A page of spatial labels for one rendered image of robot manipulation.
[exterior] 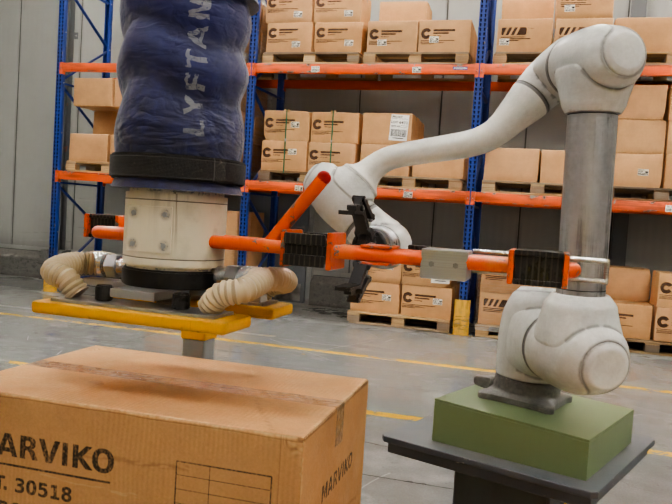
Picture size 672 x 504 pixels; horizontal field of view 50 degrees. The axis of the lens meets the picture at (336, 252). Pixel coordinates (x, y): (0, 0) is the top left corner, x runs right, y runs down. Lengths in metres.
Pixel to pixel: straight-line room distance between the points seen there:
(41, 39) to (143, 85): 11.22
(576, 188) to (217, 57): 0.78
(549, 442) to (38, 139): 11.09
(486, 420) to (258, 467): 0.73
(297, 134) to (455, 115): 2.17
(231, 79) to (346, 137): 7.40
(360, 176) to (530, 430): 0.65
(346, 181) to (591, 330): 0.59
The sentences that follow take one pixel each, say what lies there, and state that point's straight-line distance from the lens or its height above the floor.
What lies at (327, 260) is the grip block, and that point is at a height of 1.19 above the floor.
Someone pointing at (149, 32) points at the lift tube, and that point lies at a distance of 1.20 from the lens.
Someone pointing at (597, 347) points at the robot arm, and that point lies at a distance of 1.52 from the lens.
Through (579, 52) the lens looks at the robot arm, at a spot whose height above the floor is 1.61.
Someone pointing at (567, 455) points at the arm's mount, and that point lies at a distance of 1.62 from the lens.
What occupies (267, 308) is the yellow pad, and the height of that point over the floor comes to 1.09.
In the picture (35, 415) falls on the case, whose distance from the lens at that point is 1.23.
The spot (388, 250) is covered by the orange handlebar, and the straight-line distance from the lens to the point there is 1.10.
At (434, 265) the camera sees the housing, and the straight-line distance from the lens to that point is 1.09.
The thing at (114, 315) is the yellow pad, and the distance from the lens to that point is 1.16.
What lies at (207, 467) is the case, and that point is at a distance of 1.10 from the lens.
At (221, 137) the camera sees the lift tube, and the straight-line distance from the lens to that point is 1.18.
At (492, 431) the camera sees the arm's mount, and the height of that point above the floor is 0.81.
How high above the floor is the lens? 1.26
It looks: 3 degrees down
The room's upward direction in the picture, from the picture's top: 4 degrees clockwise
